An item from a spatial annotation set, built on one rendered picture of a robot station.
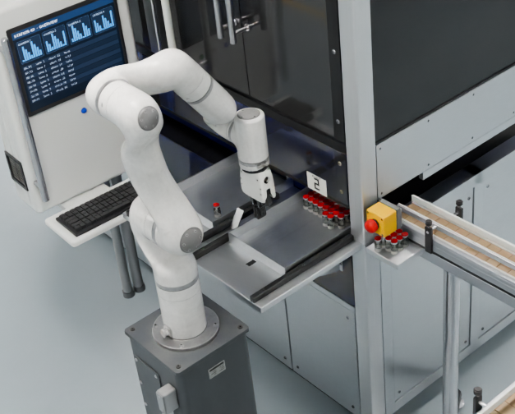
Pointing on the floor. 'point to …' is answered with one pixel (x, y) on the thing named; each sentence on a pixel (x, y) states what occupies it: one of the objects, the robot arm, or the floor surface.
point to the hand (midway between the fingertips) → (259, 210)
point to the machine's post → (362, 195)
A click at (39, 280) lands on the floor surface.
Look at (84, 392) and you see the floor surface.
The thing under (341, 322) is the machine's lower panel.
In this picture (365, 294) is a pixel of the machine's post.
